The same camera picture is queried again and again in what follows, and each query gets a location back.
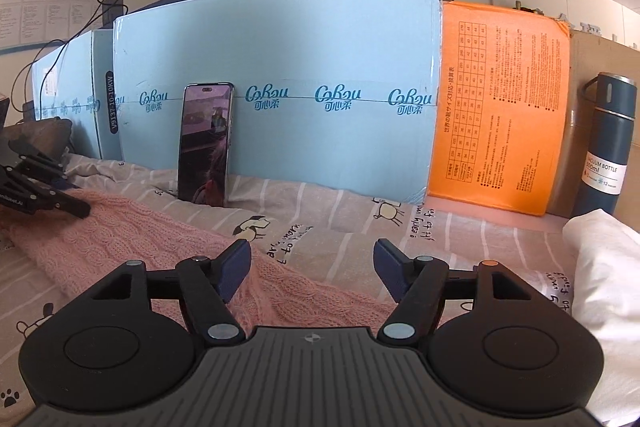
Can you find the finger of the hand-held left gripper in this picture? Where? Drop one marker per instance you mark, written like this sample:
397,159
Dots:
62,204
42,164

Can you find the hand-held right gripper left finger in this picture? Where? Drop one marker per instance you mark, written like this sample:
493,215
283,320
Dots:
234,269

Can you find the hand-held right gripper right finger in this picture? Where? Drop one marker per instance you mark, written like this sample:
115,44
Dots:
392,269

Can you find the pink knitted sweater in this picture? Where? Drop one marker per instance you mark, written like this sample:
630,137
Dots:
115,232

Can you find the dark brown object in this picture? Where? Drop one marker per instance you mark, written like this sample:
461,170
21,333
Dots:
42,134

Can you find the striped cartoon print bedsheet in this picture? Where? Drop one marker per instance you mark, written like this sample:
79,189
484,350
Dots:
325,217

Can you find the small light blue carton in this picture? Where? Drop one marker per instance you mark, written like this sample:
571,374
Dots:
67,82

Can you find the pink table cloth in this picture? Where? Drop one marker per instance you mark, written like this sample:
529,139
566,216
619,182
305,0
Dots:
475,214

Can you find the black smartphone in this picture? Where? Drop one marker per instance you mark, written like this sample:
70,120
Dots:
205,142

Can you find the black power adapter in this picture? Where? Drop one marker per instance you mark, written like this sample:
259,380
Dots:
113,11

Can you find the orange carton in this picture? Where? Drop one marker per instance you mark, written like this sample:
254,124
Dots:
500,107

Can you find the white folded garment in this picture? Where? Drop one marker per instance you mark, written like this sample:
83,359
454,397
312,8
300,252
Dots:
610,297

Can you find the large light blue carton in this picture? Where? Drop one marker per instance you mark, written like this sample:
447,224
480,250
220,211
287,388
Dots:
310,52

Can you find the dark blue vacuum bottle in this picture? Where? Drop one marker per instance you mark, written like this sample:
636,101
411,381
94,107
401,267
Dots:
602,132

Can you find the brown cardboard box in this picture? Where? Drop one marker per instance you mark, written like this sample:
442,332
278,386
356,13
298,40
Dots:
580,57

